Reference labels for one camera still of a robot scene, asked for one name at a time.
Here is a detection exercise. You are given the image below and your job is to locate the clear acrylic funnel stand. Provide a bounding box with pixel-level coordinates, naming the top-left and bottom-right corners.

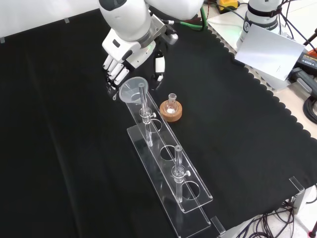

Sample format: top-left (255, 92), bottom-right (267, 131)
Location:
top-left (124, 82), bottom-right (214, 237)

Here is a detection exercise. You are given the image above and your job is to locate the green cable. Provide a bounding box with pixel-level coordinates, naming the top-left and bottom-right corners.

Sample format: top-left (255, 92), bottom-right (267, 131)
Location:
top-left (180, 6), bottom-right (209, 32)

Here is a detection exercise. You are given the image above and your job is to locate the cork ring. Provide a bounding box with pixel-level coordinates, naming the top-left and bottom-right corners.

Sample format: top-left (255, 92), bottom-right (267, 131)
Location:
top-left (159, 99), bottom-right (184, 124)

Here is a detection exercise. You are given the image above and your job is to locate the pale board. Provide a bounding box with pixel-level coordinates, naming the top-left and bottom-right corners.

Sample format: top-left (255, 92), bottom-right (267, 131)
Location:
top-left (234, 23), bottom-right (306, 81)

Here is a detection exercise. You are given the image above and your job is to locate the translucent plastic funnel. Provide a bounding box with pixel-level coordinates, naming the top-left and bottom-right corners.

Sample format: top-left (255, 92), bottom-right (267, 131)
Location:
top-left (119, 76), bottom-right (150, 105)

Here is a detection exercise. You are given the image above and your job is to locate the yellow stop button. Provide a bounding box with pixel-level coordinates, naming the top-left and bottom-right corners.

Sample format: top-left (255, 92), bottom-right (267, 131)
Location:
top-left (217, 0), bottom-right (240, 13)

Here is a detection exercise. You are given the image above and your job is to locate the black cable bundle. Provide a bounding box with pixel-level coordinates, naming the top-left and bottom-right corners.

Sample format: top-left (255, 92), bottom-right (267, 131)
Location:
top-left (241, 198), bottom-right (317, 238)

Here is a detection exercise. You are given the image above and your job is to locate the black cloth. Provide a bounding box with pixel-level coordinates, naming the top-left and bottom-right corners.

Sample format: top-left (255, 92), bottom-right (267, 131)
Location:
top-left (0, 8), bottom-right (317, 238)

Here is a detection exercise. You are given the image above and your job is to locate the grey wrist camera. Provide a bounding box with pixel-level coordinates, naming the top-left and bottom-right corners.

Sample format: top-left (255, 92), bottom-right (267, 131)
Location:
top-left (162, 24), bottom-right (179, 46)

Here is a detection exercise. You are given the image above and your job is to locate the round-bottom glass flask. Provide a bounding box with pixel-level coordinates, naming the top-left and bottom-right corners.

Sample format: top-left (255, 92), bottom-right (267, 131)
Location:
top-left (165, 93), bottom-right (180, 116)

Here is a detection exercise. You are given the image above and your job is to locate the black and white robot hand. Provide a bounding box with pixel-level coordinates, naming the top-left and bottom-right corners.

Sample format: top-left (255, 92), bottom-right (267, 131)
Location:
top-left (101, 29), bottom-right (166, 91)

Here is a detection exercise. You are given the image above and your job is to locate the black power adapter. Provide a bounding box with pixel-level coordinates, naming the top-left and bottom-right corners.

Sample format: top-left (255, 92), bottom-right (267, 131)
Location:
top-left (295, 49), bottom-right (317, 73)

